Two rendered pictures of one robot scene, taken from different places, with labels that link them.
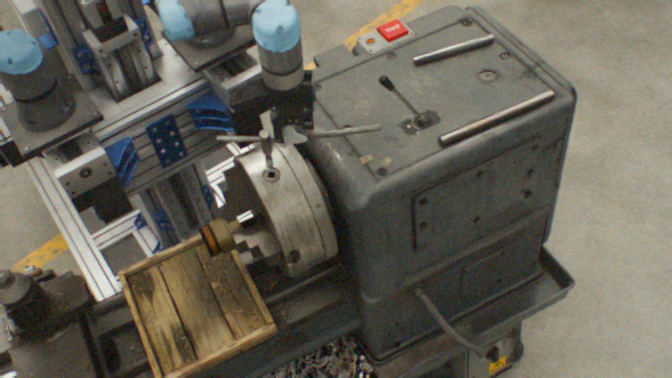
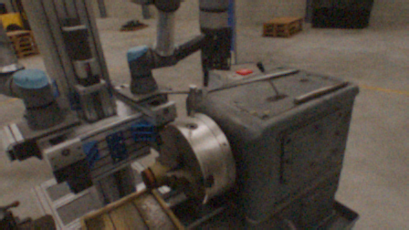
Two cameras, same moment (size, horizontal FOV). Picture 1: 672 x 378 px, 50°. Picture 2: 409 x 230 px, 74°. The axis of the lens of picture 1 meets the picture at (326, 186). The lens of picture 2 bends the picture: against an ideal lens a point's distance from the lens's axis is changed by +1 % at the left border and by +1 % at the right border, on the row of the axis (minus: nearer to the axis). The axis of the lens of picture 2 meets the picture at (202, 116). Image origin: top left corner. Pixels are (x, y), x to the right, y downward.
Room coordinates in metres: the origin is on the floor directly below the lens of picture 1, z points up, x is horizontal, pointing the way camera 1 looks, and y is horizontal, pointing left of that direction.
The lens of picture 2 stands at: (0.27, 0.25, 1.66)
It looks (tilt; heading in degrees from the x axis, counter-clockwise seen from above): 26 degrees down; 348
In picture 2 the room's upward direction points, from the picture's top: 5 degrees counter-clockwise
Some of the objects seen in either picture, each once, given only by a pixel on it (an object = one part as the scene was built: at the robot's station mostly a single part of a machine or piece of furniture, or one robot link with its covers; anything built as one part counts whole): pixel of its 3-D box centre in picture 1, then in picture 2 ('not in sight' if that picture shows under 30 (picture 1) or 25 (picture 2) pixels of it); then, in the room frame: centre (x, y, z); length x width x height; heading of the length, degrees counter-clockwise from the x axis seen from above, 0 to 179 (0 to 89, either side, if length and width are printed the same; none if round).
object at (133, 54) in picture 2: not in sight; (140, 59); (1.71, 0.24, 1.33); 0.13 x 0.12 x 0.14; 96
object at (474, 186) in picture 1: (420, 142); (267, 127); (1.23, -0.26, 1.06); 0.59 x 0.48 x 0.39; 109
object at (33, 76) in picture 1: (19, 62); (33, 86); (1.50, 0.70, 1.33); 0.13 x 0.12 x 0.14; 48
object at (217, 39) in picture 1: (206, 18); (142, 80); (1.71, 0.25, 1.21); 0.15 x 0.15 x 0.10
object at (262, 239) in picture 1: (265, 246); (188, 178); (0.98, 0.16, 1.09); 0.12 x 0.11 x 0.05; 19
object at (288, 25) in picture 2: not in sight; (283, 26); (8.16, -4.31, 0.22); 1.25 x 0.86 x 0.44; 127
